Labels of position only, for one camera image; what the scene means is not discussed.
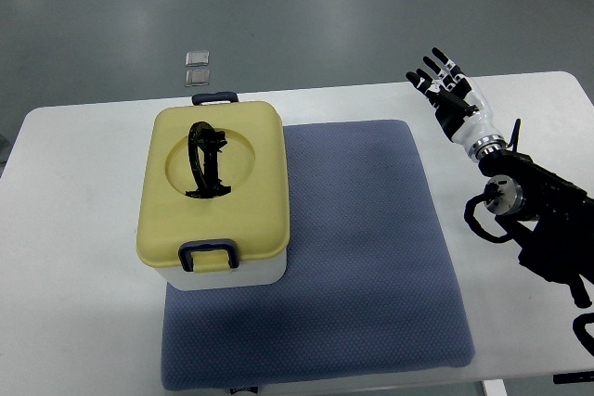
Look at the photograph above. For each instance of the white storage box base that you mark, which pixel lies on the white storage box base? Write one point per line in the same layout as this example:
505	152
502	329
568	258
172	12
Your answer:
249	273

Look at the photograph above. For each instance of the black table control panel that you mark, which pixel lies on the black table control panel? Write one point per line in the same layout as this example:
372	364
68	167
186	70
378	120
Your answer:
573	378

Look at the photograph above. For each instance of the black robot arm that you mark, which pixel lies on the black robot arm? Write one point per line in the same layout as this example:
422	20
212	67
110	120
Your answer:
550	218

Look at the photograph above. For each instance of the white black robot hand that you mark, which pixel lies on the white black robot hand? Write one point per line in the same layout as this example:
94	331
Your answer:
460	107

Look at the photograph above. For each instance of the yellow storage box lid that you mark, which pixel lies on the yellow storage box lid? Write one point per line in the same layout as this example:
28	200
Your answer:
216	190

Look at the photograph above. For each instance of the blue padded mat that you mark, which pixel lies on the blue padded mat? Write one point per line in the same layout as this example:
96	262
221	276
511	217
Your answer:
369	286

